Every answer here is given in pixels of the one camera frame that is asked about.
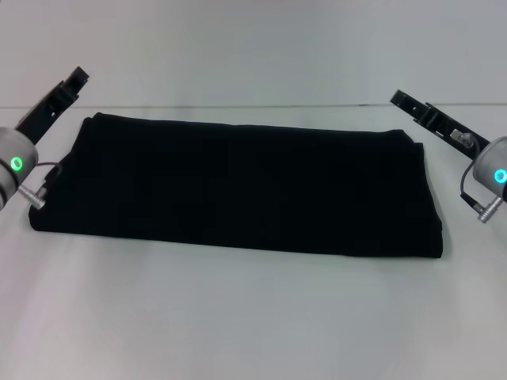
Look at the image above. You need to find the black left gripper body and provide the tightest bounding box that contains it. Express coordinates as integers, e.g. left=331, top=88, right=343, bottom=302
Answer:
left=14, top=80, right=81, bottom=148

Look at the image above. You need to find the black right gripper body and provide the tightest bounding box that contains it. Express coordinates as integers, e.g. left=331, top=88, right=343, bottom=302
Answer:
left=420, top=101, right=493, bottom=160

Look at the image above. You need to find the black shirt with FREE print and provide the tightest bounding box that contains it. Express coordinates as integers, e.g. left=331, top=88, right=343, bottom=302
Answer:
left=28, top=112, right=444, bottom=261

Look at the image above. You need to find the silver cable plug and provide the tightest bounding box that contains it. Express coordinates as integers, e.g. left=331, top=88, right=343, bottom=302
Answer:
left=450, top=129, right=475, bottom=148

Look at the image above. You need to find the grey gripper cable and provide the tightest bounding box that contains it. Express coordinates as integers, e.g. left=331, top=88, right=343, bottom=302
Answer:
left=458, top=161, right=485, bottom=207

